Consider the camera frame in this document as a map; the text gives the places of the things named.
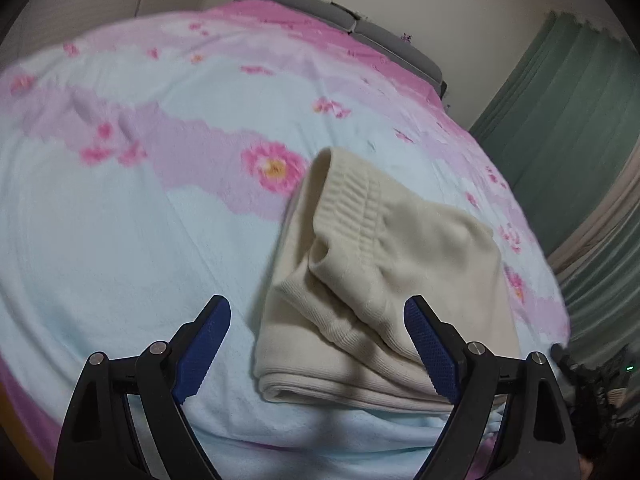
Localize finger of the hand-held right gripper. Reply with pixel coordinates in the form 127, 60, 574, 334
550, 341, 577, 371

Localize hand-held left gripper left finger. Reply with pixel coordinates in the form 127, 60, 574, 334
52, 295, 233, 480

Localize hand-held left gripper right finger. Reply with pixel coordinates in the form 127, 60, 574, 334
404, 295, 581, 480

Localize cream pants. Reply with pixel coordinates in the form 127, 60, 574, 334
252, 147, 521, 413

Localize pink and blue floral blanket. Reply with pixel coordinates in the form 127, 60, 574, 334
0, 0, 573, 480

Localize beige curtain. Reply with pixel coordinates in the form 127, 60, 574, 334
547, 145, 640, 276

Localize green curtain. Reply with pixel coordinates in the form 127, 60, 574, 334
470, 10, 640, 386

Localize grey headboard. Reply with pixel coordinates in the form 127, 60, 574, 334
235, 0, 448, 98

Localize white louvered closet doors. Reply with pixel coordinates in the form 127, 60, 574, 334
0, 0, 216, 61

